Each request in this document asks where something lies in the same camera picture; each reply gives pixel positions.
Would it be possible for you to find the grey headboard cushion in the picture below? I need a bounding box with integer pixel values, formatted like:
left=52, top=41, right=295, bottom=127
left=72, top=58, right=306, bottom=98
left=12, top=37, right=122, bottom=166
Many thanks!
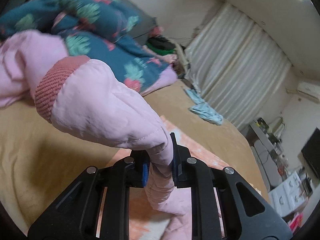
left=128, top=17, right=157, bottom=46

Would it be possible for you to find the pile of mixed clothes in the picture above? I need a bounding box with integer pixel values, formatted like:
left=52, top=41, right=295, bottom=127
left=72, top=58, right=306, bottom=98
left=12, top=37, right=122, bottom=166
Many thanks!
left=145, top=25, right=190, bottom=79

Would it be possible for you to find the black wall television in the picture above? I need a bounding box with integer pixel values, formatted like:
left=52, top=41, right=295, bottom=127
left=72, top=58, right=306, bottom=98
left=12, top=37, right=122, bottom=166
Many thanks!
left=301, top=128, right=320, bottom=179

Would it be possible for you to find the pink red clothes pile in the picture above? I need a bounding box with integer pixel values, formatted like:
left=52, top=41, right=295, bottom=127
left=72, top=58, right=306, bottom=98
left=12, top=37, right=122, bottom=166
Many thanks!
left=287, top=213, right=303, bottom=232

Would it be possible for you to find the tan bed sheet mattress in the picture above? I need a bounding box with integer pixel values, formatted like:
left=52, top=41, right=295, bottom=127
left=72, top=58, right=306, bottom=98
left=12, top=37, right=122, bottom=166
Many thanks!
left=1, top=81, right=267, bottom=232

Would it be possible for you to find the light blue garment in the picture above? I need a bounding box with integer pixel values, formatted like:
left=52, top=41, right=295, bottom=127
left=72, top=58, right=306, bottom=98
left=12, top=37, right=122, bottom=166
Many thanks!
left=183, top=88, right=223, bottom=125

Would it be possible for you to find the pink quilted jacket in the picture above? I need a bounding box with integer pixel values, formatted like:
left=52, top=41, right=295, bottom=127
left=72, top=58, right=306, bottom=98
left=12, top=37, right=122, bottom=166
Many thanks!
left=0, top=29, right=193, bottom=240

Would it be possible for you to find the blue floral pink duvet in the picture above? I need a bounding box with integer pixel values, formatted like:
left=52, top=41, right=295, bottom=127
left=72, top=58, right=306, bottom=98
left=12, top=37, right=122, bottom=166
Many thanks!
left=1, top=0, right=177, bottom=95

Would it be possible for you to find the white drawer cabinet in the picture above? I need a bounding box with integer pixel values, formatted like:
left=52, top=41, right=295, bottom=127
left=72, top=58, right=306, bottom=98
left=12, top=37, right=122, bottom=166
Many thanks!
left=268, top=168, right=313, bottom=218

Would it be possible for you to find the white striped curtain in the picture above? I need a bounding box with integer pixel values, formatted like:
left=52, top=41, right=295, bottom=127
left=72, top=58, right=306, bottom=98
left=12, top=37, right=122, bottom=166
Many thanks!
left=185, top=2, right=292, bottom=129

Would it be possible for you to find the clutter on dressing table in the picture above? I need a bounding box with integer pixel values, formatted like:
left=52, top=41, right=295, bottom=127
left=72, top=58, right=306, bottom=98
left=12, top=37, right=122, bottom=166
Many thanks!
left=252, top=116, right=289, bottom=178

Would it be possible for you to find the orange white plaid blanket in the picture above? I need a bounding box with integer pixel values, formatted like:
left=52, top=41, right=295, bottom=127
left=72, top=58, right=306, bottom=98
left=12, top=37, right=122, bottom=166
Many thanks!
left=96, top=114, right=262, bottom=240

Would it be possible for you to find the white air conditioner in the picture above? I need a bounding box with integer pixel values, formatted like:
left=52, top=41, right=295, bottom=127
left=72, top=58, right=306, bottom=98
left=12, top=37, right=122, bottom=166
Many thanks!
left=297, top=81, right=320, bottom=103

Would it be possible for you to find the grey curved dressing table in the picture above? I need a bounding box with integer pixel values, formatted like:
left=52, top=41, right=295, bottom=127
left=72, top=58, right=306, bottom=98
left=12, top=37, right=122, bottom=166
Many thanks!
left=243, top=121, right=289, bottom=192

